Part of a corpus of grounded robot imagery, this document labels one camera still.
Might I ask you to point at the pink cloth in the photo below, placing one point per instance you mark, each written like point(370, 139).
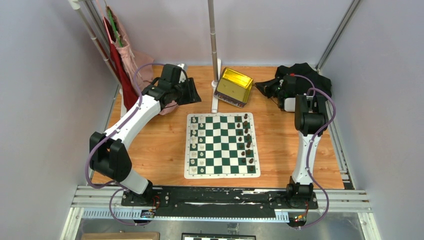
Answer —
point(136, 64)

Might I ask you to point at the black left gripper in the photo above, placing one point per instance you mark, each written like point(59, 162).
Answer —
point(192, 96)

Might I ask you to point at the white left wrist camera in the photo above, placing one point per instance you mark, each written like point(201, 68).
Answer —
point(183, 74)

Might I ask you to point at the metal stand pole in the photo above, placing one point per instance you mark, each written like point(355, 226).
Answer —
point(216, 62)

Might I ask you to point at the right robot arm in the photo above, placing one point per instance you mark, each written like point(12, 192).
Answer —
point(310, 121)

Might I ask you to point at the green white chess board mat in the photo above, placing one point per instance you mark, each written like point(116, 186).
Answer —
point(222, 156)

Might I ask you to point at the decorated gold tin box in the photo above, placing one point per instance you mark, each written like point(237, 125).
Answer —
point(234, 87)

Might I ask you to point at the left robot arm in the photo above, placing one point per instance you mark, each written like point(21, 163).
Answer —
point(108, 151)

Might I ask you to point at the red cloth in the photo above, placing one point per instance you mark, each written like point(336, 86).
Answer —
point(129, 96)

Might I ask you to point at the black cloth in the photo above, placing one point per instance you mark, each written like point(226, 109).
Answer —
point(311, 76)

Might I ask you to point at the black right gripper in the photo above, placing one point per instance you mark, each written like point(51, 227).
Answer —
point(265, 87)

